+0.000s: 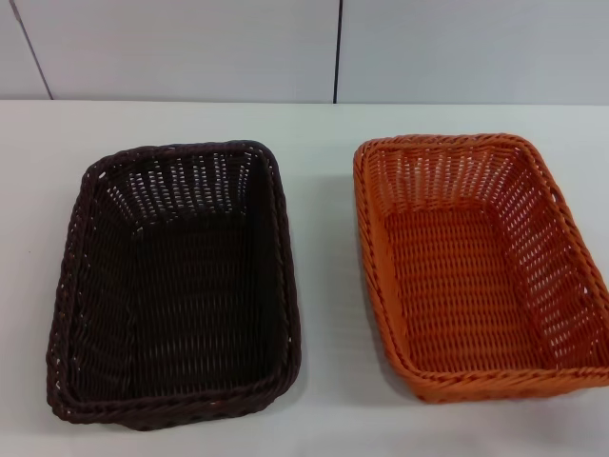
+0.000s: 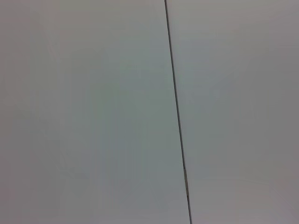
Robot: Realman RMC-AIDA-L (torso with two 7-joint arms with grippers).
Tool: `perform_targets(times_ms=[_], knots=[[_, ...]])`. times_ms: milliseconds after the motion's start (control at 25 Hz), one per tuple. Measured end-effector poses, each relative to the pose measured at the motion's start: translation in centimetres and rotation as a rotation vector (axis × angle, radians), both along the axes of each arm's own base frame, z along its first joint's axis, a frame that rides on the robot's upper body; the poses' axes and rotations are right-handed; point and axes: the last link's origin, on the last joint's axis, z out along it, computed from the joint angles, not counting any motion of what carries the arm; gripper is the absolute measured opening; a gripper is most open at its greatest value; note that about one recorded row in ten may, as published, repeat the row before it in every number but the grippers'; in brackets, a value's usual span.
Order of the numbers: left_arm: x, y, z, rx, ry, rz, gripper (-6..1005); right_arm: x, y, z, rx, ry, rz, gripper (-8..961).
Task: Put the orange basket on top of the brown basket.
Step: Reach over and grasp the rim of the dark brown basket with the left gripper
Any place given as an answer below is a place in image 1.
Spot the dark brown wicker basket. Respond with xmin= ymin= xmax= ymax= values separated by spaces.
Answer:
xmin=45 ymin=139 xmax=304 ymax=432

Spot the orange wicker basket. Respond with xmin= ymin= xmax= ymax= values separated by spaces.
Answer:
xmin=352 ymin=132 xmax=609 ymax=393

